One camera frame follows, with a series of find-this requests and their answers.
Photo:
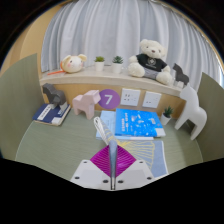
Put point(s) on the large white horse figurine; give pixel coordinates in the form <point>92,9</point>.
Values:
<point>192,111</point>

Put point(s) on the grey curtain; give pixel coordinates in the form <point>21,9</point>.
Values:
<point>113,26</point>

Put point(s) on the cream teddy bear black shirt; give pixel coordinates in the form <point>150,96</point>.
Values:
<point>150,61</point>

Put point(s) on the bright blue book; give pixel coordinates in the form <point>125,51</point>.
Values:
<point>138,122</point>

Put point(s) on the light blue book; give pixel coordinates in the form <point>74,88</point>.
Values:
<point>107,121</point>

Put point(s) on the pink horse figurine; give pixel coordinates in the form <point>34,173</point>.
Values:
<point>86,102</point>

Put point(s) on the white wall socket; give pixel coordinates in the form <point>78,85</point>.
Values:
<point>152,100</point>
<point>130,97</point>

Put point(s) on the green partition panel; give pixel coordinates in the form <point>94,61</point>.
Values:
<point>18,106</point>
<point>213,123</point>

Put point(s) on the black horse figurine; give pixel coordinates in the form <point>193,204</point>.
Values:
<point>181,76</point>

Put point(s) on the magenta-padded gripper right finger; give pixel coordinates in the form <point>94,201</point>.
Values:
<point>126,165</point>

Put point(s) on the round purple number sign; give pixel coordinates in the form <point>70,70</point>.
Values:
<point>109,99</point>

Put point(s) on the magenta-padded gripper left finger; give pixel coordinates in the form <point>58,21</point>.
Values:
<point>100,165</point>

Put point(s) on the beige wooden ledge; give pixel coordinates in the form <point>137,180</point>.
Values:
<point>86,78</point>

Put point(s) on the grey horse figurine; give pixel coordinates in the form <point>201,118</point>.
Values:
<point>55,95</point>

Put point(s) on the dark blue book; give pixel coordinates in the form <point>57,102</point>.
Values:
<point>46,115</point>

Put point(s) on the blue towel with yellow print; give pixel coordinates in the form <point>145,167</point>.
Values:
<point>146,153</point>

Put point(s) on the cream and orange plush toy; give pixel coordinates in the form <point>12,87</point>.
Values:
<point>73,64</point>

